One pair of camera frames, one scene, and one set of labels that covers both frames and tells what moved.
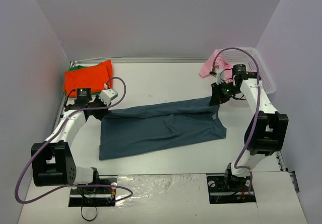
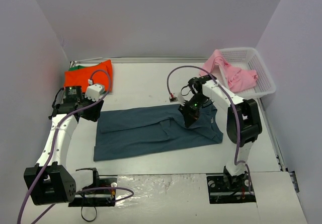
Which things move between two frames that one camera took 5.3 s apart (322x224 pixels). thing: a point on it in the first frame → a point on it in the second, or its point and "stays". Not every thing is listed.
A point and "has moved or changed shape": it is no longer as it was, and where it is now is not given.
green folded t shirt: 76,67 stays
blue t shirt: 123,131 has moved or changed shape
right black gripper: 216,96 → 189,114
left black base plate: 94,196 stays
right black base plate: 224,189 stays
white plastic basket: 237,57 stays
